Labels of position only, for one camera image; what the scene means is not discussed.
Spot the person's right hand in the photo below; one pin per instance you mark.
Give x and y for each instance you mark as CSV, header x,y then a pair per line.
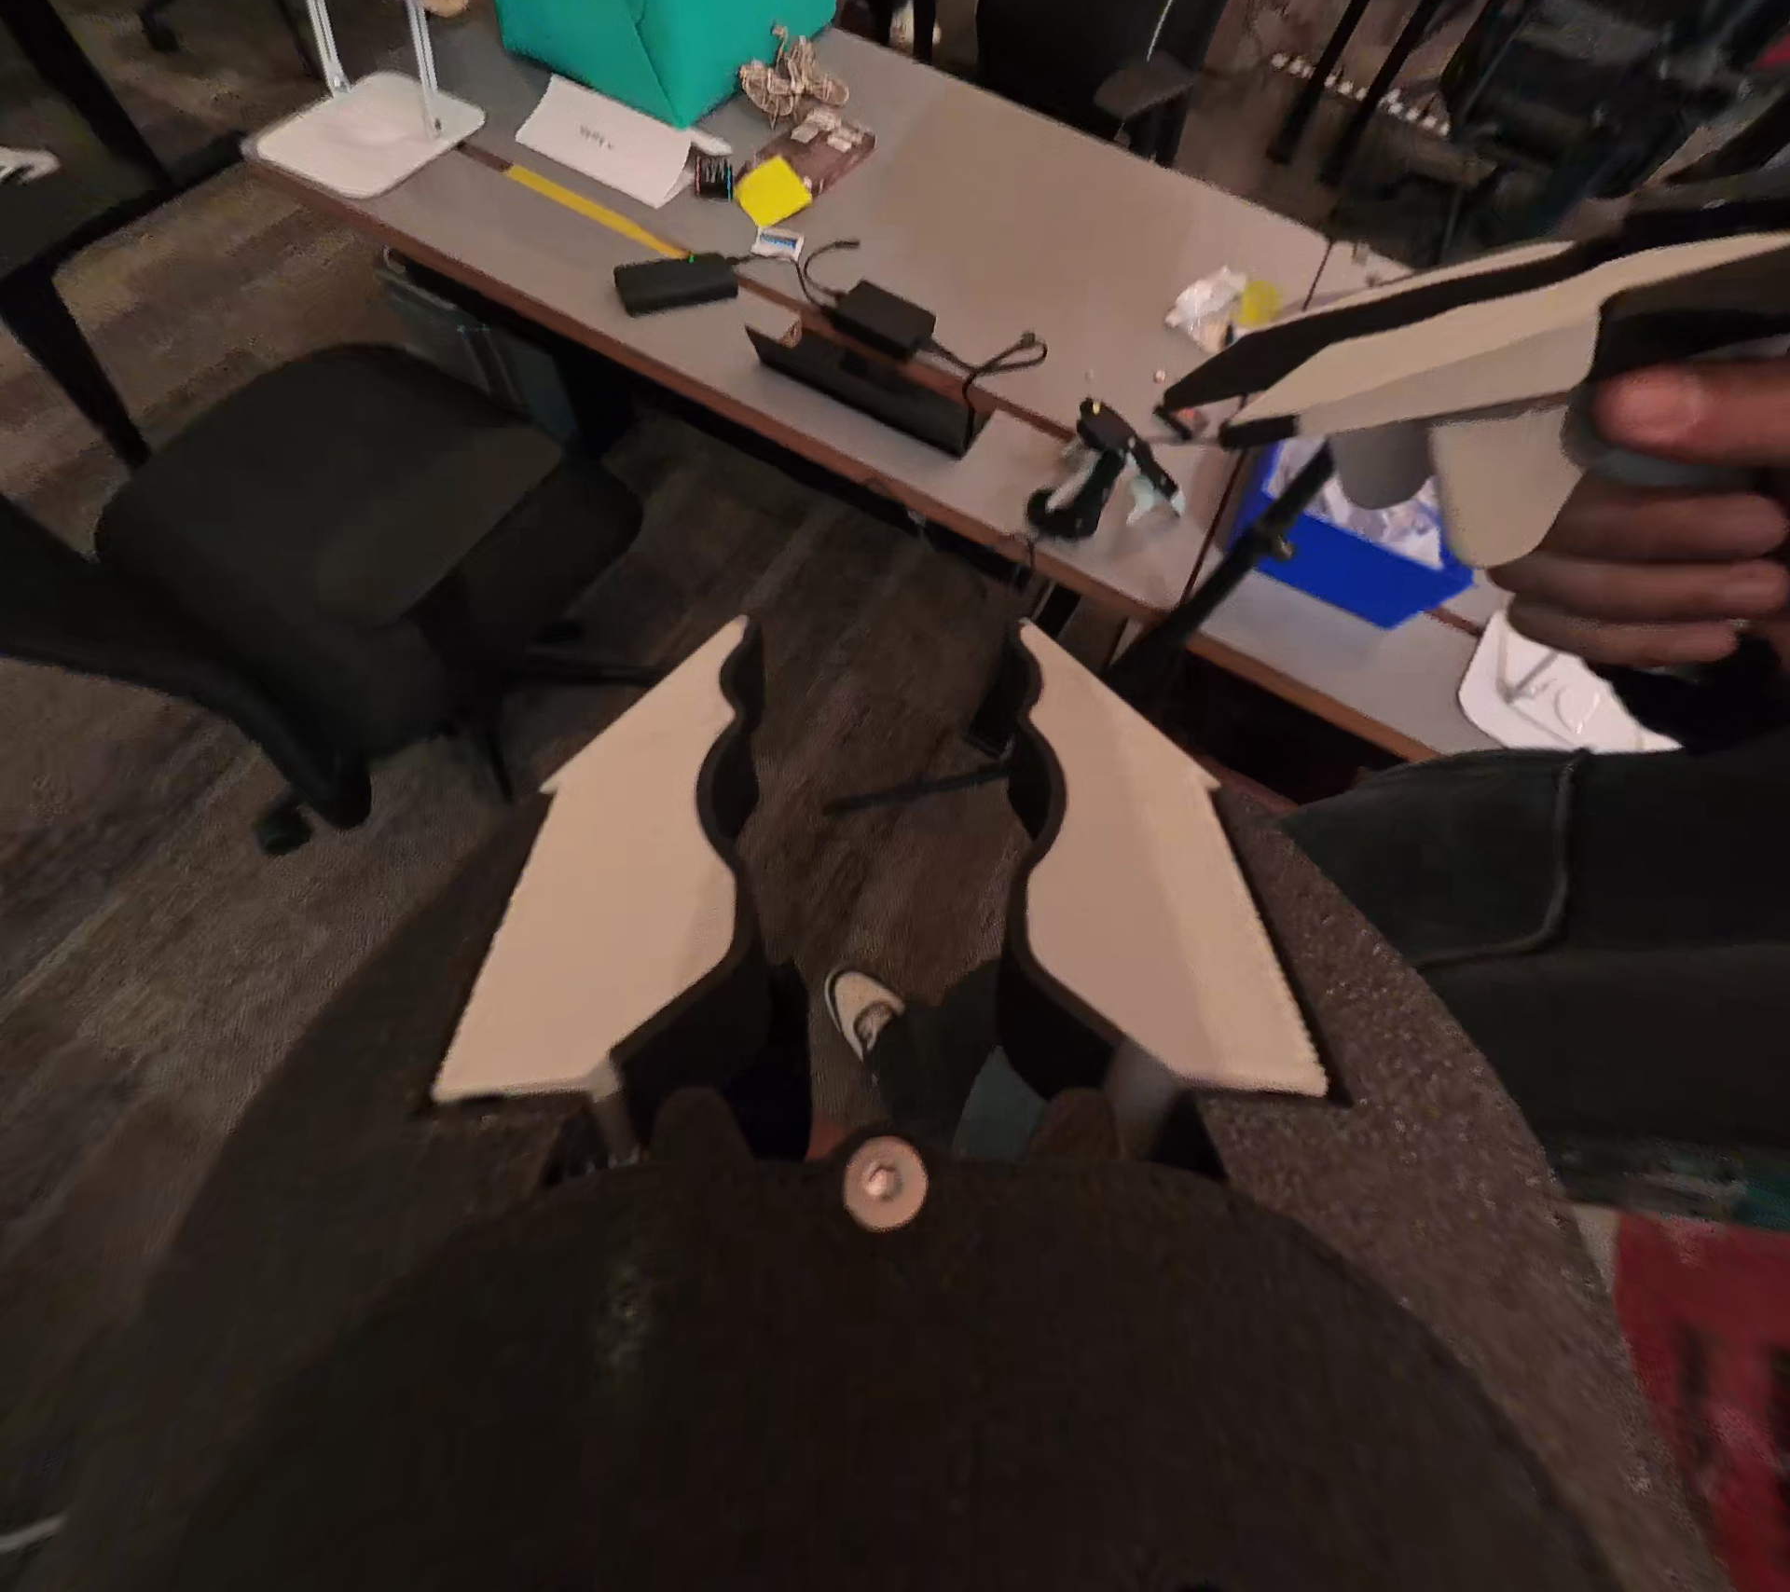
x,y
1678,529

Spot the yellow tape strip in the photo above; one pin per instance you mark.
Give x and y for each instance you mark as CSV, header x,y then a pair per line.
x,y
587,207

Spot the bundle of clear plastic bags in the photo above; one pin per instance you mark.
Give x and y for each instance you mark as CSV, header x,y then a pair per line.
x,y
1383,529

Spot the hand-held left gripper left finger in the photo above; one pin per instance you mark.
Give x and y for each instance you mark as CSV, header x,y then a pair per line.
x,y
600,921

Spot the black mesh office chair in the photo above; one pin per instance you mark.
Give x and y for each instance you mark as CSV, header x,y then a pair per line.
x,y
1607,11

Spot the black power bank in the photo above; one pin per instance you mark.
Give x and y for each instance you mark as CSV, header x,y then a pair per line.
x,y
673,285

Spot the person's dark clothing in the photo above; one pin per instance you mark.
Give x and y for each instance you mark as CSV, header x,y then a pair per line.
x,y
1607,990

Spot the person's white shoe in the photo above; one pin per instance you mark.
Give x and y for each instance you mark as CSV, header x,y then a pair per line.
x,y
859,1006

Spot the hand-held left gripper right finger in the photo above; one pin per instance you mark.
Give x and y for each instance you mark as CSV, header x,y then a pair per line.
x,y
1175,921

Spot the yellow paper note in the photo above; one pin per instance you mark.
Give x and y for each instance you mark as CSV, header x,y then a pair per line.
x,y
774,190

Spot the black power adapter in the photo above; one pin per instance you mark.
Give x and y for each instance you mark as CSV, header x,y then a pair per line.
x,y
884,317

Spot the white instruction leaflet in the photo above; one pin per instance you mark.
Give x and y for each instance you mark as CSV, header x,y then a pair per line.
x,y
1538,697

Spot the white folded card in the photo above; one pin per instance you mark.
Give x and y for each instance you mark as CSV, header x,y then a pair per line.
x,y
600,145

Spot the spare black grey gripper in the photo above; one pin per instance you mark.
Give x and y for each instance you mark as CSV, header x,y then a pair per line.
x,y
1104,466

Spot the long white power strip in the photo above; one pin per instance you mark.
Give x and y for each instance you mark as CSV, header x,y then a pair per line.
x,y
1350,95

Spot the wooden bicycle model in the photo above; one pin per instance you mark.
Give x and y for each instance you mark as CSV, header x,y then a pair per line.
x,y
790,74

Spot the blue plastic bin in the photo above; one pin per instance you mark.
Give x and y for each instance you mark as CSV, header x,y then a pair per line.
x,y
1370,593

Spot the clear plastic bag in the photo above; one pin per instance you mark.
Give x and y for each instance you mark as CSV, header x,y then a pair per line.
x,y
1204,306

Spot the brown printed box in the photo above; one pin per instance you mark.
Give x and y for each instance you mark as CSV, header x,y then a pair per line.
x,y
824,151

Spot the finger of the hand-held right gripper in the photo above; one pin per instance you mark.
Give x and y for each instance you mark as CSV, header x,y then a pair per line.
x,y
1467,361
1398,307

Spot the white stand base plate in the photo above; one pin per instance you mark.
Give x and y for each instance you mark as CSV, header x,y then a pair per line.
x,y
363,145

